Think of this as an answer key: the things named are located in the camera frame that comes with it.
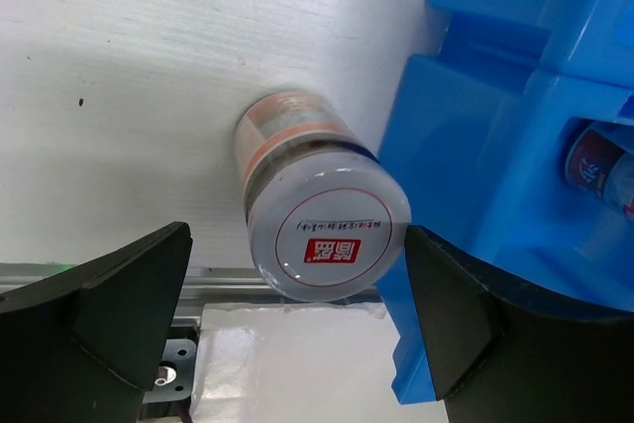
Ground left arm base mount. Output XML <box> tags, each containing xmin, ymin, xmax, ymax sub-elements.
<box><xmin>139</xmin><ymin>322</ymin><xmax>199</xmax><ymax>422</ymax></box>

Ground aluminium table edge rail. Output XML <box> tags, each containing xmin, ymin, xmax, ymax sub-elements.
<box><xmin>0</xmin><ymin>262</ymin><xmax>387</xmax><ymax>318</ymax></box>

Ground blue plastic divided bin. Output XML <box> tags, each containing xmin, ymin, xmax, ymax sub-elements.
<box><xmin>373</xmin><ymin>0</ymin><xmax>634</xmax><ymax>405</ymax></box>

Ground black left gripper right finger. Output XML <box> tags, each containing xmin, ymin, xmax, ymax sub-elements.
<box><xmin>405</xmin><ymin>226</ymin><xmax>633</xmax><ymax>422</ymax></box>

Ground pepper jar red logo lid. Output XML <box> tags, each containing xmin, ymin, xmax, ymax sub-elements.
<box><xmin>564</xmin><ymin>122</ymin><xmax>633</xmax><ymax>221</ymax></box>

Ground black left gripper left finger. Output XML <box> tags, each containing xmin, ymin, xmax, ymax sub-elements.
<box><xmin>1</xmin><ymin>222</ymin><xmax>193</xmax><ymax>422</ymax></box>

